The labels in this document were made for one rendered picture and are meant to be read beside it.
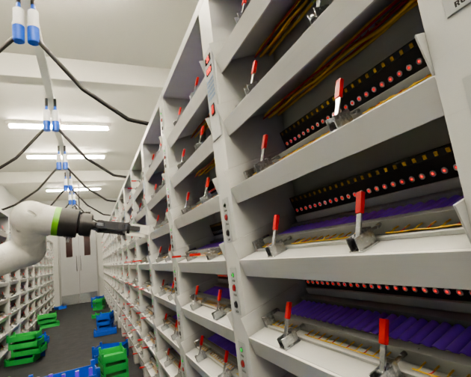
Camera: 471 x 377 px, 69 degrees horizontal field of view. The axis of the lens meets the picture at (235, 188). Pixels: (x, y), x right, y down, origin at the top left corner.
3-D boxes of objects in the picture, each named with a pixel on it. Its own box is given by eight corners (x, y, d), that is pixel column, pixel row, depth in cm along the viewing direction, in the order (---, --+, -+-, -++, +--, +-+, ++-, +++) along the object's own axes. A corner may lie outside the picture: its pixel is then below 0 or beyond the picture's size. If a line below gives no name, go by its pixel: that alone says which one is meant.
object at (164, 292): (179, 313, 157) (168, 286, 157) (156, 301, 211) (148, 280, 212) (217, 293, 166) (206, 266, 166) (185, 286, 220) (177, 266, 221)
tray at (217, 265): (232, 275, 97) (219, 244, 98) (181, 271, 152) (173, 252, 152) (286, 246, 106) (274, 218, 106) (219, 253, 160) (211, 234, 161)
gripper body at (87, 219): (77, 236, 115) (106, 239, 118) (76, 234, 107) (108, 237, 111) (81, 214, 117) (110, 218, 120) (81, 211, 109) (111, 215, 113)
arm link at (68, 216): (62, 203, 107) (64, 207, 116) (54, 240, 104) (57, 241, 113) (83, 205, 110) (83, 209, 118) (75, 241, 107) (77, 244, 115)
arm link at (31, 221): (4, 212, 98) (16, 191, 107) (3, 244, 104) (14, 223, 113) (57, 218, 103) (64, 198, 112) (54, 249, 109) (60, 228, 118)
